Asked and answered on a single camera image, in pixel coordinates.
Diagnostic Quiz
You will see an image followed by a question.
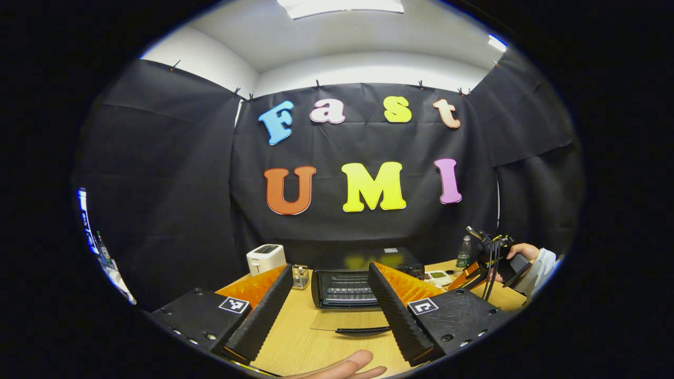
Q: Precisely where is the black backdrop cloth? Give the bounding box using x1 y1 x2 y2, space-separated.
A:
71 47 585 311

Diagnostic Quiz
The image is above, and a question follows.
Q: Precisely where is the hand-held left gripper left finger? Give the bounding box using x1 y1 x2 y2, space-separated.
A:
150 263 294 366

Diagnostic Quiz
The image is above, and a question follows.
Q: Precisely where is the black electric oven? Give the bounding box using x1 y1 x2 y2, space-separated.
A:
310 246 426 337

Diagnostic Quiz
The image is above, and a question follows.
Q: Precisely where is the white toaster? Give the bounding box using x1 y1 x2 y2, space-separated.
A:
246 244 288 277

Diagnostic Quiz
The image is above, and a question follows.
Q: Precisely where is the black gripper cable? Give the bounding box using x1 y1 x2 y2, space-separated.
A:
481 237 509 303

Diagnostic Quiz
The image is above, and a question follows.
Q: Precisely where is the clear plastic bottle green label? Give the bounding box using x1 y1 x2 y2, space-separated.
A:
455 235 472 269

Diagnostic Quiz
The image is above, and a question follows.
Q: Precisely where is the large ceiling light panel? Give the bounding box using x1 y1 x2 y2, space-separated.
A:
277 0 405 21

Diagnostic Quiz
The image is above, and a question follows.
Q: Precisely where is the row of small cloth clips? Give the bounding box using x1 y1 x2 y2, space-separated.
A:
168 58 501 103

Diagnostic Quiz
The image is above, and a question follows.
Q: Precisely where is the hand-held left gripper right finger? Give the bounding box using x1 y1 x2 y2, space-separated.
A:
367 262 514 367

